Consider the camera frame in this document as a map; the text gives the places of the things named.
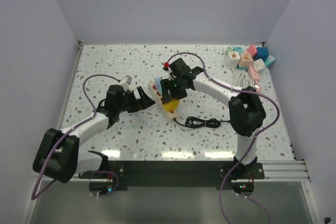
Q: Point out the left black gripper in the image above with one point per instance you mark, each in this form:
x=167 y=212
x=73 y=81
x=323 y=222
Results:
x=138 y=105

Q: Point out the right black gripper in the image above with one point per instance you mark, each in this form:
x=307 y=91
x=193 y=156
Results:
x=164 y=83

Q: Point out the yellow cube plug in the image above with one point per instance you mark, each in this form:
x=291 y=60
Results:
x=171 y=105

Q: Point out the beige red power strip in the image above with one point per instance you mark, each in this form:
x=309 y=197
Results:
x=170 y=115

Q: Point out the light blue cube plug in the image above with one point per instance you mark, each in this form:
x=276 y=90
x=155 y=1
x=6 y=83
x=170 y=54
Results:
x=157 y=83

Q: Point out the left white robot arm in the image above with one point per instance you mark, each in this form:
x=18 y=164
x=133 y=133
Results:
x=58 y=156

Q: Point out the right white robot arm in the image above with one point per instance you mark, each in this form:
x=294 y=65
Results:
x=246 y=112

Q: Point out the white cartoon cube adapter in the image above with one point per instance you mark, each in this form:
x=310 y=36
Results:
x=232 y=59

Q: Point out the white green cube adapter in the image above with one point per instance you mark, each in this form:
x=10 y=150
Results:
x=227 y=50

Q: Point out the peach starfish cube adapter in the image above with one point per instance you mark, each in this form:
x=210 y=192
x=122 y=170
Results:
x=245 y=60

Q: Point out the white pink power strip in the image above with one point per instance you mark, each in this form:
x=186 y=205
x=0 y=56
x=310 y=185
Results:
x=255 y=68

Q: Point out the pink cube adapter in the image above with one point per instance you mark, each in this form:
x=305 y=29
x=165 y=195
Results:
x=252 y=50

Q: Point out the dark blue cube adapter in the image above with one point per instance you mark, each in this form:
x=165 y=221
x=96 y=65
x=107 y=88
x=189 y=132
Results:
x=261 y=53

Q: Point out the teal flat power strip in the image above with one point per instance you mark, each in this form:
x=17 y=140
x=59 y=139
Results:
x=269 y=61

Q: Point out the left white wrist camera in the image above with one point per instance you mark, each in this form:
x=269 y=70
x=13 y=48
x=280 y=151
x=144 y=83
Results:
x=125 y=82

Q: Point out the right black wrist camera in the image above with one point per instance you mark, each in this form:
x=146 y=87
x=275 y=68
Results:
x=177 y=68

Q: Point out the aluminium front rail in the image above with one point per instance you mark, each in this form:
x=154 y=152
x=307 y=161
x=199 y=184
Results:
x=273 y=170

